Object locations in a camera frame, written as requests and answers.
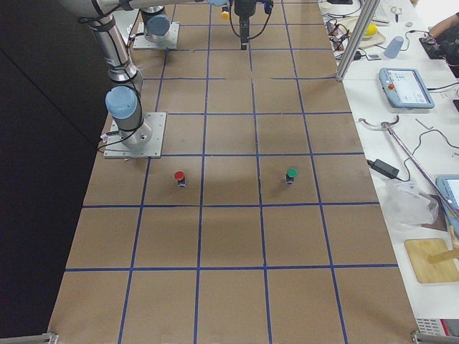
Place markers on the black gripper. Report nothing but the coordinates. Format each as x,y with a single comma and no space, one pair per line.
243,8

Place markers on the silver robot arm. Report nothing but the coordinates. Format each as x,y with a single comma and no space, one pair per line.
157,31
123,102

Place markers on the green push button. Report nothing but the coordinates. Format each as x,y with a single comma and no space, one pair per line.
291,175

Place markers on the red push button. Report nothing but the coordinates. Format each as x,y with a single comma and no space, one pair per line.
180,178

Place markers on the beige tray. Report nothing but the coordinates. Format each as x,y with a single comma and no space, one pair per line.
349,25

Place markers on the yellow lemon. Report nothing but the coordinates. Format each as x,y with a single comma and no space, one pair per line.
371,30

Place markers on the translucent blue cup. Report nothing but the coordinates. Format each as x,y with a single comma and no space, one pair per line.
394,47

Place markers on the blue teach pendant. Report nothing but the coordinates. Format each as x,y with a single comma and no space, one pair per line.
448,184
404,88

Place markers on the black power adapter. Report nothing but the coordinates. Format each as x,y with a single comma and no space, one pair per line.
384,168

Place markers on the clear plastic bag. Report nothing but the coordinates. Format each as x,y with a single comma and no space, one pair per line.
405,203

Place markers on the wooden cutting board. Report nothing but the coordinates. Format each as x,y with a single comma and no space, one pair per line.
432,261

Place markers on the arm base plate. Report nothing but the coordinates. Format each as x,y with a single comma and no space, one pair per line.
146,142
156,42

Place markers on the aluminium frame post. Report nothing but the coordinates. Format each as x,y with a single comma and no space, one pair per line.
367,12

